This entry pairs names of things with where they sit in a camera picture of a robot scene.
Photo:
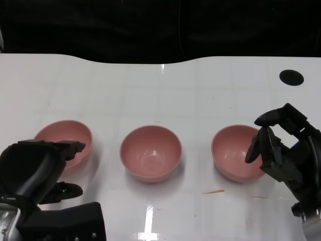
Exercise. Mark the black round table grommet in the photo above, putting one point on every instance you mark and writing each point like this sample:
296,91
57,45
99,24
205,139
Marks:
291,77

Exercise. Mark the black backdrop curtain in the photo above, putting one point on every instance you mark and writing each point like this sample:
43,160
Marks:
100,25

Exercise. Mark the pink plastic bowl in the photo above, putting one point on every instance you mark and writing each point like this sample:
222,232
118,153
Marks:
150,153
230,150
65,130

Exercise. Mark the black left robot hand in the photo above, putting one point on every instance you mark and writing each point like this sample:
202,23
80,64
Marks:
27,170

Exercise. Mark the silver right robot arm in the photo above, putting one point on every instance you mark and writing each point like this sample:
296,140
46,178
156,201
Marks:
313,228

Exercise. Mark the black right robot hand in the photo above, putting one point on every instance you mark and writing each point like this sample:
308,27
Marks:
301,170

